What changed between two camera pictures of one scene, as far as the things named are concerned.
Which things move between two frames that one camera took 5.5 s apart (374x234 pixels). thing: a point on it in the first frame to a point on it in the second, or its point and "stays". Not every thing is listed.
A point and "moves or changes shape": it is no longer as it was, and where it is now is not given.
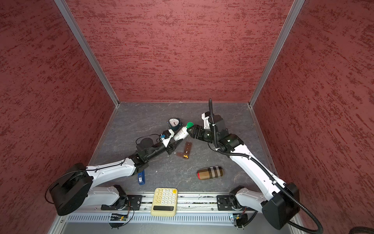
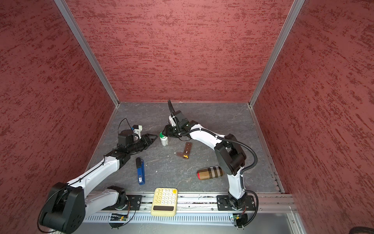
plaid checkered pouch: (210, 172) stays
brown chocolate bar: (185, 154) stays
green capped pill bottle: (183, 132) moves or changes shape
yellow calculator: (164, 202) stays
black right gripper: (199, 132) to (169, 128)
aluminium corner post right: (276, 52) stays
